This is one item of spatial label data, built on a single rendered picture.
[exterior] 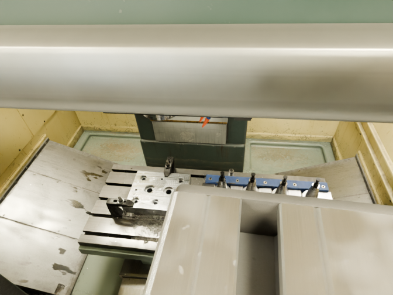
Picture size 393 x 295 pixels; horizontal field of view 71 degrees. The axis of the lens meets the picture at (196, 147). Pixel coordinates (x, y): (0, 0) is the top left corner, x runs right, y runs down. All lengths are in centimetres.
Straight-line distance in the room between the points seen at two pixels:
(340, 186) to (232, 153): 65
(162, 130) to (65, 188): 71
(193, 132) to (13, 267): 117
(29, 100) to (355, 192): 168
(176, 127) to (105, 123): 87
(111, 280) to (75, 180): 69
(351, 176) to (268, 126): 68
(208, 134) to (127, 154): 79
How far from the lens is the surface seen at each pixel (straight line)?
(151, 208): 135
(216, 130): 166
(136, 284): 150
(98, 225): 148
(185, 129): 168
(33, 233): 181
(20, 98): 18
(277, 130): 217
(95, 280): 168
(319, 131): 223
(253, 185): 103
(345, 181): 180
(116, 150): 229
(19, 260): 176
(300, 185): 114
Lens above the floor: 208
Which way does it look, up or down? 44 degrees down
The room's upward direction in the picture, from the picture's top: 4 degrees counter-clockwise
